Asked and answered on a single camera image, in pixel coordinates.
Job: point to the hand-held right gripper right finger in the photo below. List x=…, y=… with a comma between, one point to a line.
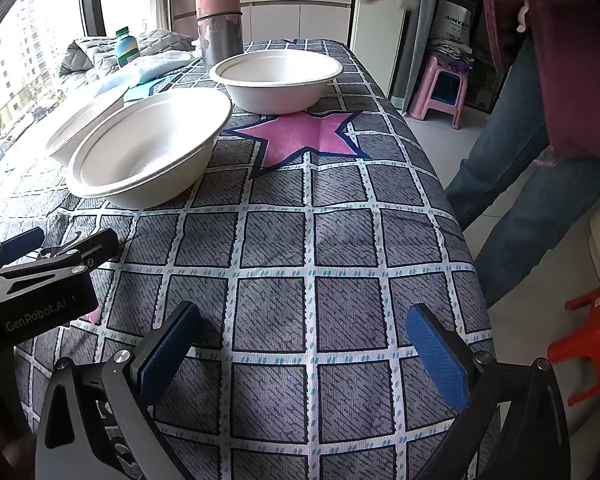
x=440, y=360

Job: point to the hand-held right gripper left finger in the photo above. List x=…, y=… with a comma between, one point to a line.
x=170, y=355

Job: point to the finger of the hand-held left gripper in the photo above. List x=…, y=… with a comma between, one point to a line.
x=15, y=247
x=97, y=247

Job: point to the white paper bowl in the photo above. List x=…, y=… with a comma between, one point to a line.
x=145, y=160
x=75, y=130
x=280, y=95

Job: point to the red plastic stool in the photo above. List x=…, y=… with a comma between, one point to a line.
x=585, y=340

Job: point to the grey plaid star tablecloth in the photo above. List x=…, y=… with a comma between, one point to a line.
x=330, y=260

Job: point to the light blue towel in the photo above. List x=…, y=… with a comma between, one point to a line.
x=150, y=65

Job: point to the grey quilted blanket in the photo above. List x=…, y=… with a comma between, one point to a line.
x=87, y=50

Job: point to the green capped bottle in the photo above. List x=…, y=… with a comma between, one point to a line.
x=126, y=50

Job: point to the pink grey metal cylinder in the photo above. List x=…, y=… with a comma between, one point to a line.
x=217, y=25

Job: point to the pink plastic stool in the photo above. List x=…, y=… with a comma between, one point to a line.
x=432, y=72

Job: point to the white cabinet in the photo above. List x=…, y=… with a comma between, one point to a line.
x=300, y=20

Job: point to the white paper bag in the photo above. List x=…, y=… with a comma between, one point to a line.
x=452, y=22

